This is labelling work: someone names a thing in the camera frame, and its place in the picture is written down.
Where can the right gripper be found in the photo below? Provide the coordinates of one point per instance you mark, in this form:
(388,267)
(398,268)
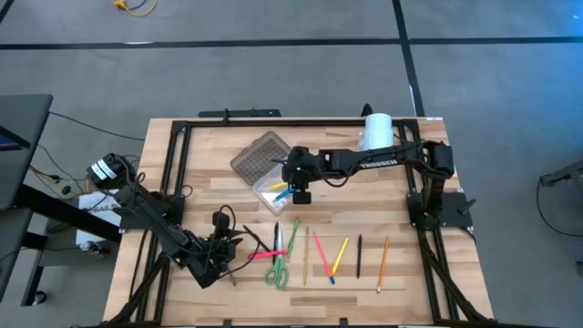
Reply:
(300,166)

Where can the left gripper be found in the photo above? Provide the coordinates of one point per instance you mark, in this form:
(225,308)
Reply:
(218,255)

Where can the black pen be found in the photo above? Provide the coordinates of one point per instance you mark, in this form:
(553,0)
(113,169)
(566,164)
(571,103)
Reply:
(255,237)
(359,255)

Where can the clear plastic supply box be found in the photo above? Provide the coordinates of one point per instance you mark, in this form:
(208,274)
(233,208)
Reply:
(259,159)

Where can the yellow wooden pencil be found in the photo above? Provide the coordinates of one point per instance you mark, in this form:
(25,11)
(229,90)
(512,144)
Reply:
(306,259)

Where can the pink pen blue cap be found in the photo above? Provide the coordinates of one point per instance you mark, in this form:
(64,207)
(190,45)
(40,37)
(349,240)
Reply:
(322,257)

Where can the yellow pen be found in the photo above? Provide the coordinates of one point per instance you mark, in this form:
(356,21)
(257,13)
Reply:
(340,255)

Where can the orange pencil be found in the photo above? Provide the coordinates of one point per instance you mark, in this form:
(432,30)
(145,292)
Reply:
(383,264)

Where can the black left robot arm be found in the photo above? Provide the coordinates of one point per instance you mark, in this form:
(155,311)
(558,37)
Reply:
(159,228)

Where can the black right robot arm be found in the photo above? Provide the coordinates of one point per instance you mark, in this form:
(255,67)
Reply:
(364,161)

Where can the black bar device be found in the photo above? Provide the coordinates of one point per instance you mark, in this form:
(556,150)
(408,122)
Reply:
(246,113)

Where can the white paper sheet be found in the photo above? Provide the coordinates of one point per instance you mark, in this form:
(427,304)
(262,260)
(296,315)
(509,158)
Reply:
(91,205)

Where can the dark grey desk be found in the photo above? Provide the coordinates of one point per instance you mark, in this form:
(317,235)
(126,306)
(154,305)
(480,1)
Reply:
(23,136)

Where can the laptop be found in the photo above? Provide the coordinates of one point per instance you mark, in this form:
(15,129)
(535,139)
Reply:
(11,139)

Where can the grey stand leg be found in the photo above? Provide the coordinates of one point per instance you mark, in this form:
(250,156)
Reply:
(565,173)

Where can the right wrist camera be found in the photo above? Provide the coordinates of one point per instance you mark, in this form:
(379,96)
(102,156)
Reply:
(302,197)

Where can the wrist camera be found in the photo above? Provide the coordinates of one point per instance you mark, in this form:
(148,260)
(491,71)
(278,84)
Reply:
(302,197)
(221,221)

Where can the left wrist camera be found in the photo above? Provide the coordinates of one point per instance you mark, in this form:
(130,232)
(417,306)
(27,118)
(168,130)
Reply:
(221,221)

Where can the black aluminium table frame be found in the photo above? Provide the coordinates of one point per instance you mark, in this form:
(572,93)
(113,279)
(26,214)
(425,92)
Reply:
(296,123)

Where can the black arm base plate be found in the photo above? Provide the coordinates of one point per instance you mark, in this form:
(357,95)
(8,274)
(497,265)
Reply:
(129,224)
(455,209)

